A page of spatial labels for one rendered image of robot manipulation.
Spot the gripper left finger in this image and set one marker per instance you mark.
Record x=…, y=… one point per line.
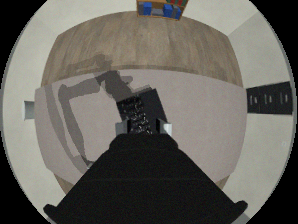
x=123, y=127

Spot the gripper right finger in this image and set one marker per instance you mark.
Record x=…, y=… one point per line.
x=163, y=127

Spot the black lighting desk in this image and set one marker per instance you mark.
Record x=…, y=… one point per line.
x=148, y=108

